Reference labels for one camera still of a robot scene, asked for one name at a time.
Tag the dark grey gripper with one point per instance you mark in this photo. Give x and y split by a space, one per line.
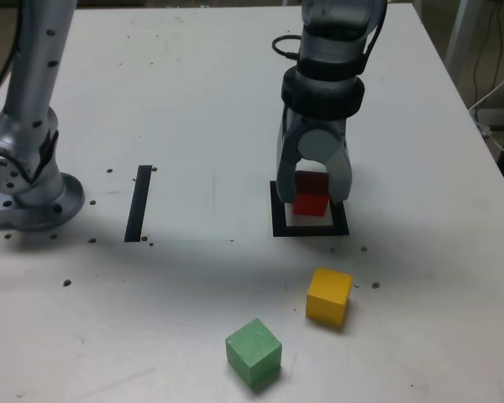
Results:
319 123

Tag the red cube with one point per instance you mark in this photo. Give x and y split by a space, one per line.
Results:
311 205

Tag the white metal post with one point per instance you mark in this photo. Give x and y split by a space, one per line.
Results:
455 33

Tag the yellow cube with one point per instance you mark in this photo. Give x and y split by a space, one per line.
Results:
327 296

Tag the green cube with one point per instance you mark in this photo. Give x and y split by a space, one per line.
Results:
252 352

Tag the black tape strip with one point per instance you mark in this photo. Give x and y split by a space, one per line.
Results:
138 201

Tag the black tape square outline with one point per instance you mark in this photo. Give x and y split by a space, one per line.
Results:
311 231

